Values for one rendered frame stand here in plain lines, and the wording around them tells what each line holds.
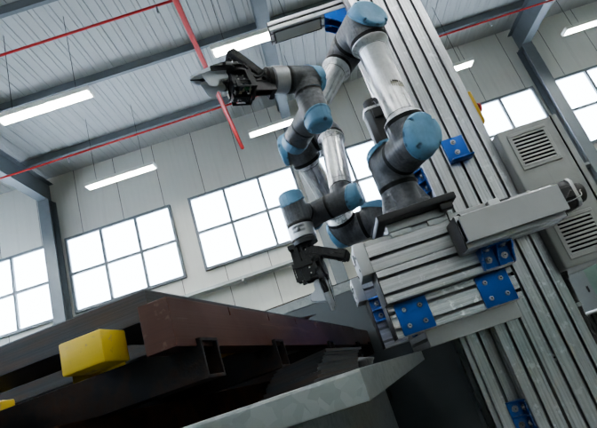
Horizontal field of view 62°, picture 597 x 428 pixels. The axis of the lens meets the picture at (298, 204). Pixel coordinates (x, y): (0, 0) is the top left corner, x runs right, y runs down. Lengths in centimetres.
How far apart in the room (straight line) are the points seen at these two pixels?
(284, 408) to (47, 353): 36
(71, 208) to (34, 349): 1221
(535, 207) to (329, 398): 95
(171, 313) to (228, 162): 1136
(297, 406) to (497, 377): 118
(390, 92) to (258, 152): 1052
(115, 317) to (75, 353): 7
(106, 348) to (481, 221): 94
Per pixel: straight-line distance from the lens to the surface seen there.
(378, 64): 149
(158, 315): 62
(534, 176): 169
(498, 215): 132
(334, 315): 220
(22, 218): 1351
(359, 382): 49
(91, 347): 65
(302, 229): 138
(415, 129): 135
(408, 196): 141
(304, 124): 132
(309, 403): 51
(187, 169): 1215
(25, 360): 77
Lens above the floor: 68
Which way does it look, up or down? 20 degrees up
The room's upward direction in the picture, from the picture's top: 19 degrees counter-clockwise
